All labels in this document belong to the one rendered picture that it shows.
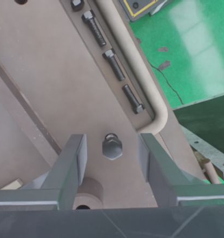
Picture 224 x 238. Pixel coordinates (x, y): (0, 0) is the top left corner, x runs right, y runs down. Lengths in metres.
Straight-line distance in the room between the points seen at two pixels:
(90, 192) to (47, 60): 0.13
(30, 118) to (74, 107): 0.04
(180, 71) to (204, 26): 0.41
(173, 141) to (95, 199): 0.21
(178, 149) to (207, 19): 1.54
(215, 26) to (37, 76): 1.74
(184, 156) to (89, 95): 0.26
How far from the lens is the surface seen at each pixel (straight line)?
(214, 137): 0.58
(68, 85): 0.17
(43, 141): 0.17
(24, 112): 0.17
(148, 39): 1.60
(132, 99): 0.29
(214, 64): 1.81
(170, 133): 0.34
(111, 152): 0.15
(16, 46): 0.19
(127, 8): 1.28
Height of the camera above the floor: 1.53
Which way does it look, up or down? 75 degrees down
